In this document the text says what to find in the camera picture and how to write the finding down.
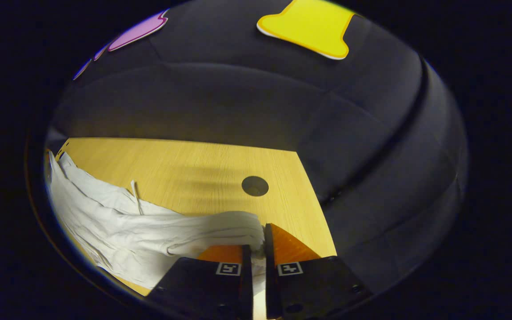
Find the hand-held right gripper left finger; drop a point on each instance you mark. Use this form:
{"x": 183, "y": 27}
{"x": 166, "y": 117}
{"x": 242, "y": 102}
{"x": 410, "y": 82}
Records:
{"x": 247, "y": 284}

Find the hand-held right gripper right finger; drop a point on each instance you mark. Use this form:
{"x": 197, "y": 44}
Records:
{"x": 270, "y": 275}

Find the white jeans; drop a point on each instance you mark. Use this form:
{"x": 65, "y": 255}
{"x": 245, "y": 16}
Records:
{"x": 127, "y": 231}

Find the black backdrop cloth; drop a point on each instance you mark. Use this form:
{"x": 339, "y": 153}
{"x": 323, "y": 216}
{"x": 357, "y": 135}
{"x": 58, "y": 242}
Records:
{"x": 282, "y": 102}

